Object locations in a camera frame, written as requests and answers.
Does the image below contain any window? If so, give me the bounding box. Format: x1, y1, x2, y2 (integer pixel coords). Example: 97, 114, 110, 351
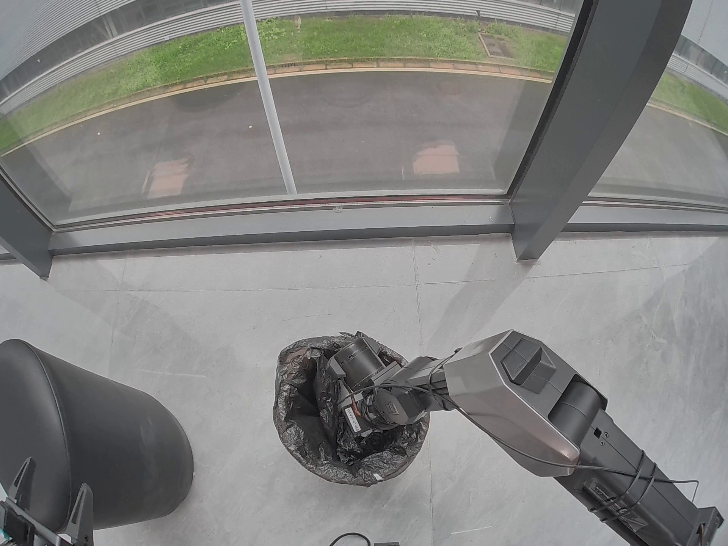
0, 0, 728, 281

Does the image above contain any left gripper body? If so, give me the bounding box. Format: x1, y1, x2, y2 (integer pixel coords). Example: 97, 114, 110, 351
0, 498, 69, 546

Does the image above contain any black plastic bag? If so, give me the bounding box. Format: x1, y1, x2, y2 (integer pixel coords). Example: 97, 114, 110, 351
273, 330, 431, 487

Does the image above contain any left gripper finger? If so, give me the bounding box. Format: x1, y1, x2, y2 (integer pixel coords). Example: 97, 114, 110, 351
63, 482, 95, 546
9, 456, 36, 511

